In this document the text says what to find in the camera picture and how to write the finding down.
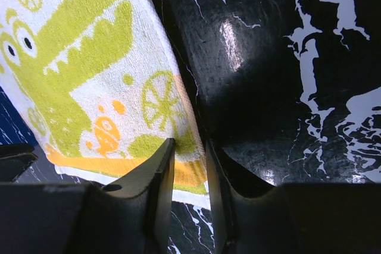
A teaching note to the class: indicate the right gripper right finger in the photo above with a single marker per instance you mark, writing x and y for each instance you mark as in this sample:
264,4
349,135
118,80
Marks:
246,210

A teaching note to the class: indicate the lime green patterned towel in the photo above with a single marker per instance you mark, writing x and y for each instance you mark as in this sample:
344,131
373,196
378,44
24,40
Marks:
99,86

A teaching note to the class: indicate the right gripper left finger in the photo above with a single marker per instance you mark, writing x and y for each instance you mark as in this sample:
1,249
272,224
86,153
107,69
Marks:
141,204

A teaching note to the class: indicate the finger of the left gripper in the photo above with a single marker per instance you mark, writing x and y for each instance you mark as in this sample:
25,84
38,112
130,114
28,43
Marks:
15,159

